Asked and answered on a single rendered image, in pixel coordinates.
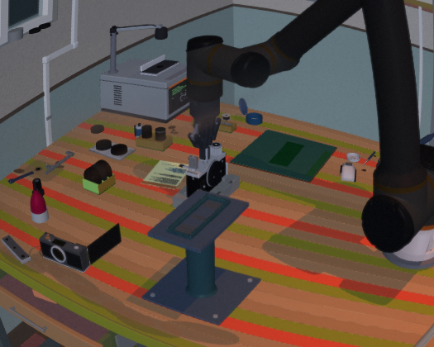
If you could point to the grey tape roll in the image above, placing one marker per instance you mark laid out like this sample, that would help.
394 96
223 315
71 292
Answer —
15 34

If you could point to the green box with black lens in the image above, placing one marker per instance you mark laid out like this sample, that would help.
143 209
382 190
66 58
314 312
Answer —
98 173

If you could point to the black and silver camera body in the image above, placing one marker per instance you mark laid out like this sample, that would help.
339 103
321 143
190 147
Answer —
211 175

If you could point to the grey metal plate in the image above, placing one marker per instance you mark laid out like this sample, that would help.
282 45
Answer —
16 249

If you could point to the grey tray with black discs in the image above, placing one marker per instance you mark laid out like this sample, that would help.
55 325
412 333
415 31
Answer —
111 149

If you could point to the wooden block with black canisters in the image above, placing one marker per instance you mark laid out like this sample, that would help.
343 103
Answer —
153 141

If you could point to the blue round tin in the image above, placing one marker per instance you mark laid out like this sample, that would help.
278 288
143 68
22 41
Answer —
254 118

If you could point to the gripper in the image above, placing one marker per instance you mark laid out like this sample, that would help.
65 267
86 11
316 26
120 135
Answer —
204 114

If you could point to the grey tester machine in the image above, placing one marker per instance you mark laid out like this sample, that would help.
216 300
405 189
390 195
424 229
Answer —
140 94

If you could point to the green mat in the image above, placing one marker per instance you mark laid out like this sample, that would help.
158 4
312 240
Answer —
285 155

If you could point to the black camera with open back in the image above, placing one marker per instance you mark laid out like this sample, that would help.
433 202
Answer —
72 251

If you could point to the blue tin lid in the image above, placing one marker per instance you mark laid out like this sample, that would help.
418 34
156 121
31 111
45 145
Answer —
242 106

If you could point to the window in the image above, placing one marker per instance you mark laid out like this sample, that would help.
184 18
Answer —
17 14

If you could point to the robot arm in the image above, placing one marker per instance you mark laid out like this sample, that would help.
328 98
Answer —
393 90

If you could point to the grey gooseneck lamp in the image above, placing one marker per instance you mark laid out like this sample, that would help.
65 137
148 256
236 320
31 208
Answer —
113 47

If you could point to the red blower bottle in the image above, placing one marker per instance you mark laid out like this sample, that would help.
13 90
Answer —
38 204

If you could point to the white small dish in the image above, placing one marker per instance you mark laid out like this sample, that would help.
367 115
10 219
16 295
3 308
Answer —
353 157

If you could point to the white wall pipe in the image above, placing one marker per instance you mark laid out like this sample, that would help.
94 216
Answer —
47 90

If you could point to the small dark screwdriver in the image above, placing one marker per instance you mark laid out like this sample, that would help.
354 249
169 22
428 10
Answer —
369 158

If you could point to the brown coins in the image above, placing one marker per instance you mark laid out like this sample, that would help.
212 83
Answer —
172 129

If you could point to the wooden block with spool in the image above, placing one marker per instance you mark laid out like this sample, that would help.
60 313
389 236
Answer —
227 125

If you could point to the dark blue spanner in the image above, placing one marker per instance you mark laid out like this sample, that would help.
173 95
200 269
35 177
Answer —
20 177

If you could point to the silver camera dial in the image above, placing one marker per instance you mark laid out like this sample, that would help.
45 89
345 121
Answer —
216 149

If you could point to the yellow paper sheet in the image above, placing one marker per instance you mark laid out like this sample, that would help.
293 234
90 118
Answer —
164 174

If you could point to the black round cap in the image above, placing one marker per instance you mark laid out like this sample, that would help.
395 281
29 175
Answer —
97 128

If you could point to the blue-grey stand with teal post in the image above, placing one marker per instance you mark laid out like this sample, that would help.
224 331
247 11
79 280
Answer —
201 260

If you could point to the grey metal tool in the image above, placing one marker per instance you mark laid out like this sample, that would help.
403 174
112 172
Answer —
59 162

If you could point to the small blue bottle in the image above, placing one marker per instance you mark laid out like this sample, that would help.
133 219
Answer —
138 130

